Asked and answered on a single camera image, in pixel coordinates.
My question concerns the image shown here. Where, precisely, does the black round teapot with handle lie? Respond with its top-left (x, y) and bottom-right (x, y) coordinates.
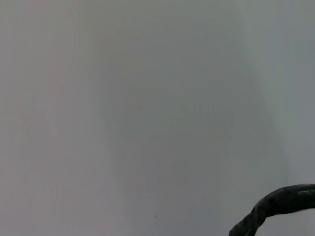
top-left (228, 183), bottom-right (315, 236)

